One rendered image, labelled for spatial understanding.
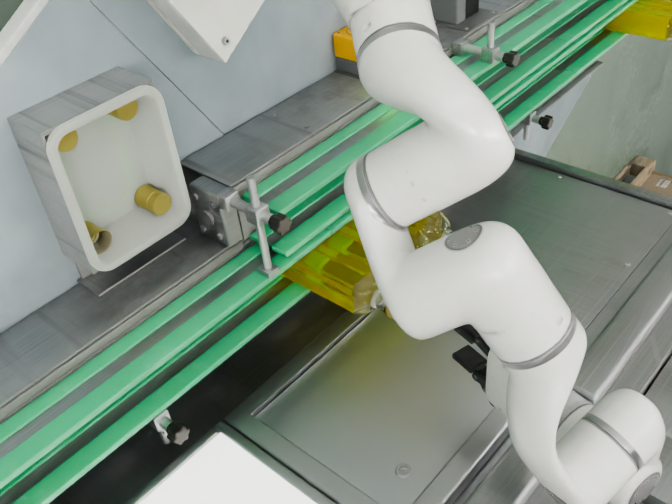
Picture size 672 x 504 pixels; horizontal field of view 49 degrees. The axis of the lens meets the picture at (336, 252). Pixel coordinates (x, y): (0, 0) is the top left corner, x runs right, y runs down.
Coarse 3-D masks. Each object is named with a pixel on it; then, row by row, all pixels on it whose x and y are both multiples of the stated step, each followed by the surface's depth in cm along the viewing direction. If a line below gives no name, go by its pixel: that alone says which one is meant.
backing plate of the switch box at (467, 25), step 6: (480, 12) 151; (486, 12) 150; (492, 12) 150; (498, 12) 150; (468, 18) 149; (474, 18) 149; (480, 18) 148; (486, 18) 148; (438, 24) 148; (444, 24) 148; (450, 24) 147; (462, 24) 147; (468, 24) 147; (474, 24) 146; (480, 24) 146; (462, 30) 145; (468, 30) 144
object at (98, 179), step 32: (128, 96) 94; (160, 96) 98; (64, 128) 89; (96, 128) 101; (128, 128) 105; (160, 128) 101; (64, 160) 99; (96, 160) 103; (128, 160) 107; (160, 160) 106; (64, 192) 92; (96, 192) 104; (128, 192) 109; (96, 224) 106; (128, 224) 108; (160, 224) 108; (96, 256) 100; (128, 256) 104
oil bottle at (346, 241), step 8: (336, 232) 119; (344, 232) 119; (352, 232) 119; (328, 240) 118; (336, 240) 118; (344, 240) 117; (352, 240) 117; (360, 240) 117; (336, 248) 116; (344, 248) 116; (352, 248) 116; (360, 248) 115; (352, 256) 115; (360, 256) 114; (368, 264) 113
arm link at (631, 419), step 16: (608, 400) 78; (624, 400) 77; (640, 400) 76; (576, 416) 86; (592, 416) 78; (608, 416) 77; (624, 416) 76; (640, 416) 76; (656, 416) 76; (560, 432) 86; (608, 432) 76; (624, 432) 75; (640, 432) 75; (656, 432) 76; (624, 448) 75; (640, 448) 75; (656, 448) 76; (640, 464) 76; (656, 464) 81; (640, 480) 80; (656, 480) 82; (624, 496) 80; (640, 496) 82
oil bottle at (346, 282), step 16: (304, 256) 115; (320, 256) 115; (336, 256) 114; (288, 272) 118; (304, 272) 115; (320, 272) 112; (336, 272) 111; (352, 272) 111; (368, 272) 111; (320, 288) 114; (336, 288) 111; (352, 288) 109; (368, 288) 108; (352, 304) 110; (368, 304) 109
